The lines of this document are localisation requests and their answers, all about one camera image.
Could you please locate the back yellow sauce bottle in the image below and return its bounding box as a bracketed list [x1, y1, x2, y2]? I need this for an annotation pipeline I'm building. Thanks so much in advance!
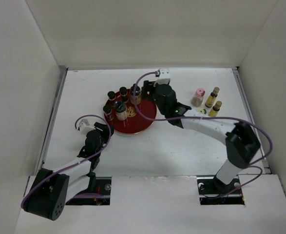
[205, 87, 220, 108]

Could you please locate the yellow-cap spice jar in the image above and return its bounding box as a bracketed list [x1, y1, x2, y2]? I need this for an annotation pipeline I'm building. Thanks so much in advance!
[198, 108, 207, 115]

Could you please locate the metal table rail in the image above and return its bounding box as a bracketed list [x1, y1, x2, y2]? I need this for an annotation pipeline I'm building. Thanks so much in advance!
[232, 67, 271, 174]
[34, 65, 68, 174]

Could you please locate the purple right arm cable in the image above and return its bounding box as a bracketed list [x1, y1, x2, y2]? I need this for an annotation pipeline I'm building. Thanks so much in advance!
[133, 71, 273, 195]

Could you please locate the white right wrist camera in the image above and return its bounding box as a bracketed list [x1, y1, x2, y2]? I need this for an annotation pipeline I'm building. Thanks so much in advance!
[155, 68, 171, 85]

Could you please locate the yellow sauce bottle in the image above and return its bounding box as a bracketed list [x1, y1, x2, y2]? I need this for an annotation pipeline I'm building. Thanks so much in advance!
[208, 101, 222, 117]
[205, 87, 220, 108]

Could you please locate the right metal table rail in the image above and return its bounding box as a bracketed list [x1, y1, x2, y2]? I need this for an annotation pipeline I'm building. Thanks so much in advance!
[232, 67, 271, 174]

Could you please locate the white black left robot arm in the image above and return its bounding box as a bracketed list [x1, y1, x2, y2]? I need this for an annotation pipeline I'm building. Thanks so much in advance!
[21, 122, 114, 221]

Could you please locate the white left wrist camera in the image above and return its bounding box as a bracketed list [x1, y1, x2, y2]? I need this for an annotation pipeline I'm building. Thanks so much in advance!
[77, 119, 94, 135]

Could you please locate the left metal table rail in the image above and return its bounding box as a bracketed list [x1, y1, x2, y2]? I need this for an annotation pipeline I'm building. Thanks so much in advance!
[34, 65, 68, 174]

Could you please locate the red round tray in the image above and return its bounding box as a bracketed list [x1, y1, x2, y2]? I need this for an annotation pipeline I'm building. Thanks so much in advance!
[105, 89, 157, 134]

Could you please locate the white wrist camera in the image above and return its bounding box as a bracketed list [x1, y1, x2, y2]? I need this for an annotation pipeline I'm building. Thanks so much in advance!
[77, 119, 94, 135]
[155, 68, 171, 85]

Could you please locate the small black-cap spice bottle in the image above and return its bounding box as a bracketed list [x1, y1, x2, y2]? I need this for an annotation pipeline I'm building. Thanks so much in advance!
[103, 105, 114, 121]
[119, 87, 128, 103]
[107, 91, 116, 107]

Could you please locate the pink-cap spice jar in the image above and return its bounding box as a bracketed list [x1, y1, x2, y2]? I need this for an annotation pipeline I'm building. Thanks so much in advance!
[191, 88, 205, 107]

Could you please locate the black-knob spice jar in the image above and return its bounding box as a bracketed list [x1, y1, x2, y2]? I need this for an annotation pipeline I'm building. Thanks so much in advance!
[114, 100, 127, 121]
[130, 84, 142, 105]

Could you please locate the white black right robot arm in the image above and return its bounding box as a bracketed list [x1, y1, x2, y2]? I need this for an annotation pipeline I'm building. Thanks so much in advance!
[142, 79, 260, 194]

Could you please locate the front yellow sauce bottle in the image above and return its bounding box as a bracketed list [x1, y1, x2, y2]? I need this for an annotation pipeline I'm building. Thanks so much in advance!
[208, 101, 222, 117]

